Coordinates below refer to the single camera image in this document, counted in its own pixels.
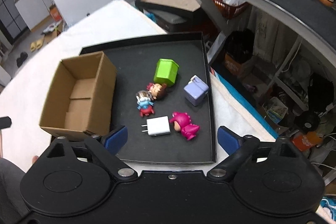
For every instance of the lavender toy washing machine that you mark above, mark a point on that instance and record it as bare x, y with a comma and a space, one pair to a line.
196, 90

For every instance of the black side table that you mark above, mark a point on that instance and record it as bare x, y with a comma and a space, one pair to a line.
178, 15

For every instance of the blue red crab figurine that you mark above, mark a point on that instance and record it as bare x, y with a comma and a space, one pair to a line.
145, 103

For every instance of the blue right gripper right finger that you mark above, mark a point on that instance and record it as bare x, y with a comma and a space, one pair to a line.
228, 140

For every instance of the yellow slippers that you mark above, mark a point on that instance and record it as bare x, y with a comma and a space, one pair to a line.
36, 45

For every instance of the brown cardboard box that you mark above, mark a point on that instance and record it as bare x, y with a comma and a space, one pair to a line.
79, 101

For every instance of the brown-haired doll figurine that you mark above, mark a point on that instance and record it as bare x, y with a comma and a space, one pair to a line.
157, 91

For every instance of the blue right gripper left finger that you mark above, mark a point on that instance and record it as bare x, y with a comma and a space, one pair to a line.
115, 140

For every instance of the red plastic basket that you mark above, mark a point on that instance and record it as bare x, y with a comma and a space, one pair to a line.
228, 11

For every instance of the white wall charger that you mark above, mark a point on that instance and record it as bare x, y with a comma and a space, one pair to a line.
156, 126

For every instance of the pink dinosaur figurine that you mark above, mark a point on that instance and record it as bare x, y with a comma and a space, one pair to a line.
182, 123

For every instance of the black shallow tray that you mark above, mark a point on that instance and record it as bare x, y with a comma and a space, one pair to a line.
136, 60

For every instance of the white fluffy table cloth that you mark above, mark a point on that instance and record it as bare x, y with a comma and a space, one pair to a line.
23, 98

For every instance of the small cardboard box on floor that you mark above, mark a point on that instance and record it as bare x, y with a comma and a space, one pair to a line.
52, 31

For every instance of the black shoes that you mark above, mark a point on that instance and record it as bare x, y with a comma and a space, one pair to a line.
21, 59

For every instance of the green plastic toy house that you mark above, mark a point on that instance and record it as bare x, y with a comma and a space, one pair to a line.
166, 72

